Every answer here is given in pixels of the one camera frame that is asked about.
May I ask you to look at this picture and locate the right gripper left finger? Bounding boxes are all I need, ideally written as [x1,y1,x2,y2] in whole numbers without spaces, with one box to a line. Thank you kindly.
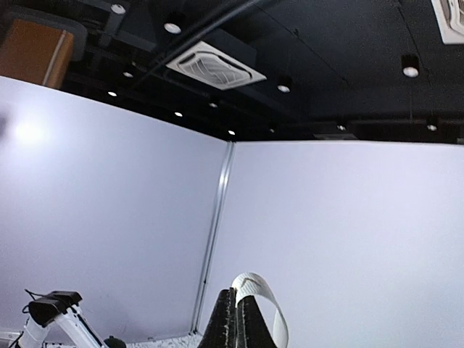
[198,288,236,348]

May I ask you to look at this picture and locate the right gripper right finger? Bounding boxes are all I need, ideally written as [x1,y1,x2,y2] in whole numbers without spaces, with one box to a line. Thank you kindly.
[236,296,276,348]

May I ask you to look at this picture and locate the cream printed ribbon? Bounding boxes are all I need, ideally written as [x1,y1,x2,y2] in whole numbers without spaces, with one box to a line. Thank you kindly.
[231,271,290,347]

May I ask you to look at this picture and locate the floral patterned tablecloth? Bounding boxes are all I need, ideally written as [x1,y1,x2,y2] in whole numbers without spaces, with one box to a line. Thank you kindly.
[107,334,202,348]

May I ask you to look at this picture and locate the ceiling air conditioner vent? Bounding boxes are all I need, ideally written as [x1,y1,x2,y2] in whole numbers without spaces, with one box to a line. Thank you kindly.
[166,41,267,91]

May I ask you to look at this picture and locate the left aluminium frame post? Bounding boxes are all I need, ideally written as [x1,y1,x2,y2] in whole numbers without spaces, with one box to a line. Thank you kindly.
[189,141,235,335]

